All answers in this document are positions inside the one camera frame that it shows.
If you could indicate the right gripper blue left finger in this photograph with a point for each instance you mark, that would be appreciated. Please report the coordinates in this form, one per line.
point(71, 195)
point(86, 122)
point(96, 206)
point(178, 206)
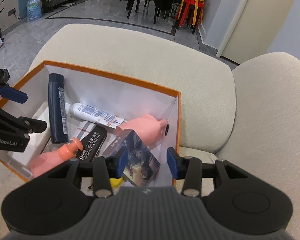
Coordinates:
point(102, 169)

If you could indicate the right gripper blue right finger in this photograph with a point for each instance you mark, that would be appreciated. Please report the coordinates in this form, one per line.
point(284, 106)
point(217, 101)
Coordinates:
point(191, 170)

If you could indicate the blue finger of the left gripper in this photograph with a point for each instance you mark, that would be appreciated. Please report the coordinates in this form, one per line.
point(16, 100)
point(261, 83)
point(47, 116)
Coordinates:
point(15, 95)
point(12, 126)

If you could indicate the yellow tape measure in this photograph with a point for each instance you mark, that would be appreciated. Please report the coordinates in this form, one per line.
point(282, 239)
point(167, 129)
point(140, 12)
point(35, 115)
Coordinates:
point(115, 182)

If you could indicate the dark blue shampoo bottle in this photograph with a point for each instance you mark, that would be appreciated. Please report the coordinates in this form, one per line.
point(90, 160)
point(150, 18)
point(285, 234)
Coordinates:
point(57, 112)

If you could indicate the black plaid zip case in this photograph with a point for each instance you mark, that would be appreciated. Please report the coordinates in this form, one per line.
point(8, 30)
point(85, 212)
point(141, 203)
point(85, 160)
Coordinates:
point(92, 136)

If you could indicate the purple photo card box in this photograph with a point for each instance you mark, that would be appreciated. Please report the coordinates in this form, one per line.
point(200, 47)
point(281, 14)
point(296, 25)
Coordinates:
point(142, 166)

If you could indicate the pink bottle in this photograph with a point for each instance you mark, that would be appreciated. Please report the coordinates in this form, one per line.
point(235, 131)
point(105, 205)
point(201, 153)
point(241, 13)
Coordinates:
point(49, 160)

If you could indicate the white tube with blue print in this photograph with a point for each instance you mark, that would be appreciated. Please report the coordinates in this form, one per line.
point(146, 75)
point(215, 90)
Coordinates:
point(94, 115)

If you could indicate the pink cup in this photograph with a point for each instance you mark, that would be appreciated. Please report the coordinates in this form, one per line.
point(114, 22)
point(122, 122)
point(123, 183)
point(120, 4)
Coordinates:
point(147, 127)

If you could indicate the orange storage box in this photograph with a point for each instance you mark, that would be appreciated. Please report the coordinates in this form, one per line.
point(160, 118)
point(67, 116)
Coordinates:
point(122, 96)

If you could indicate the beige sofa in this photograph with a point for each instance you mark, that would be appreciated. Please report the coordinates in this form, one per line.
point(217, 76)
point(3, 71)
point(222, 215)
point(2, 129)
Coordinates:
point(246, 121)

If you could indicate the blue water jug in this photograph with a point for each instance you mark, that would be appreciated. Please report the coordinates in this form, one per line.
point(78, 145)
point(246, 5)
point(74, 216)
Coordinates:
point(34, 10)

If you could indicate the orange red stacked stools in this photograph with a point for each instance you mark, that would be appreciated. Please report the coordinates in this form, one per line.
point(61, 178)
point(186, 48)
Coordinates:
point(190, 11)

